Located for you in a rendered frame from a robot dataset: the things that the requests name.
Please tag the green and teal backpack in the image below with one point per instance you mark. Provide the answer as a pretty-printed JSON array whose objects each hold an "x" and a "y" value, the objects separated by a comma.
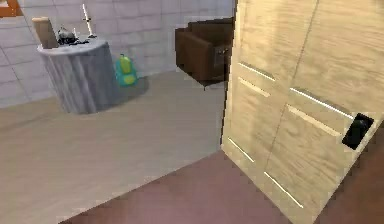
[{"x": 126, "y": 71}]

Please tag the round grey draped table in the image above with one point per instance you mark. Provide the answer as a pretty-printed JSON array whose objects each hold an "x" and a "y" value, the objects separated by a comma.
[{"x": 81, "y": 76}]

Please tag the dark grey lumpy object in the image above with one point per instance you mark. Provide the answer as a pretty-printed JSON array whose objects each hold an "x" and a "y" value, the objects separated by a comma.
[{"x": 66, "y": 36}]

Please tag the pale wooden room door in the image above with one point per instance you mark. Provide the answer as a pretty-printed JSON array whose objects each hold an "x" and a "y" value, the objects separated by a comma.
[{"x": 300, "y": 83}]

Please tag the white candle on black holder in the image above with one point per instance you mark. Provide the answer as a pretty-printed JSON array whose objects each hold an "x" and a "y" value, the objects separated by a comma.
[{"x": 88, "y": 21}]

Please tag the brown armchair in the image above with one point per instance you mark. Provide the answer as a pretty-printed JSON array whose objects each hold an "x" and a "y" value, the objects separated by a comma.
[{"x": 203, "y": 50}]

